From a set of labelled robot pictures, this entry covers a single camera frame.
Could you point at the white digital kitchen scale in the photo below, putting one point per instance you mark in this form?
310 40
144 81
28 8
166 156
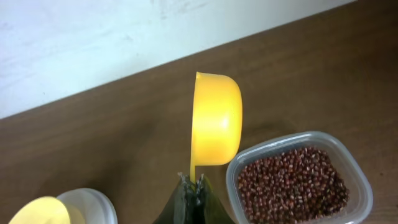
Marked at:
88 206

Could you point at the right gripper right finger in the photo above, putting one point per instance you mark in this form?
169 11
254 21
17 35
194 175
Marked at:
208 208

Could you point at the clear plastic bean container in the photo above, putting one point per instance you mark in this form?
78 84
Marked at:
360 193

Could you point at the red beans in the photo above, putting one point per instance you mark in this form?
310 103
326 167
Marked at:
293 187

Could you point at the yellow plastic bowl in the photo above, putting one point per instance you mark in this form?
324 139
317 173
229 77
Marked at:
48 210

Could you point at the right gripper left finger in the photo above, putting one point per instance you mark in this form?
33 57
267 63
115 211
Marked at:
180 207

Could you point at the yellow measuring scoop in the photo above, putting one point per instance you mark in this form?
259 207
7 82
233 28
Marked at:
217 121

